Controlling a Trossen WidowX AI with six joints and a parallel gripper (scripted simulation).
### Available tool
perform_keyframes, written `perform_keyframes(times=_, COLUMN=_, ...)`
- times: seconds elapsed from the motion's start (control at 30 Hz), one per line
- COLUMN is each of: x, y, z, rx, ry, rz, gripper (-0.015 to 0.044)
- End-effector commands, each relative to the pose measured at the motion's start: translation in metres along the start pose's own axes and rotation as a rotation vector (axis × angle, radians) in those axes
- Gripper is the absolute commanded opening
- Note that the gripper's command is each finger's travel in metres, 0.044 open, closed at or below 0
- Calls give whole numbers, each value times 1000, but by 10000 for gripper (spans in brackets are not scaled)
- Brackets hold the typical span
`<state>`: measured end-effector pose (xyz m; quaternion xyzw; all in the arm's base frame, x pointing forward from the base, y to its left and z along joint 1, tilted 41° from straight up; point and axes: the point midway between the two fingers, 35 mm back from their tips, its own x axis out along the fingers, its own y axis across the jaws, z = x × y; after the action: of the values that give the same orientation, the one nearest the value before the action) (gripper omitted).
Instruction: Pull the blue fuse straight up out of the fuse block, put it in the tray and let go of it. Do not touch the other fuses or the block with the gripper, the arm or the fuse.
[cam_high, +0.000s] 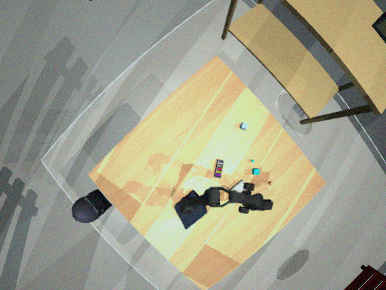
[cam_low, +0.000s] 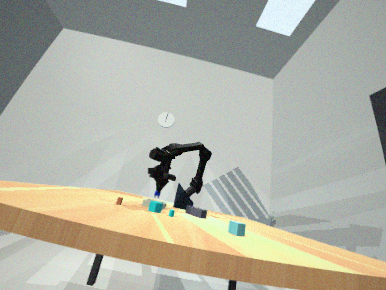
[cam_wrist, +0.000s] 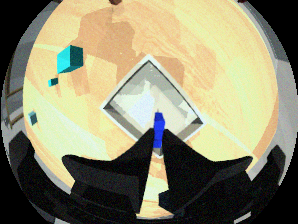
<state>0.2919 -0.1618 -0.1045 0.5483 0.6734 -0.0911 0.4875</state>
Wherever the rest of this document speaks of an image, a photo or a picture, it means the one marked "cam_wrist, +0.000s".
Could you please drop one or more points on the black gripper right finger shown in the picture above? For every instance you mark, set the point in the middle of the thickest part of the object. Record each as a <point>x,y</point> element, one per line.
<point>190,174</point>

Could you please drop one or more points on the small brown block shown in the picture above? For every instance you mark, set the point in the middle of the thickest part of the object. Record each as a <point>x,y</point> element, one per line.
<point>115,2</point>

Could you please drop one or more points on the white square tray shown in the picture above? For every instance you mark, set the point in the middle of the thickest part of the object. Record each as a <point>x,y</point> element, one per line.
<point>148,86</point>

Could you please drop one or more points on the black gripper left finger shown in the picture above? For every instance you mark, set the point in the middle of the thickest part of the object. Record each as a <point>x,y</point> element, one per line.
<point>128,174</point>

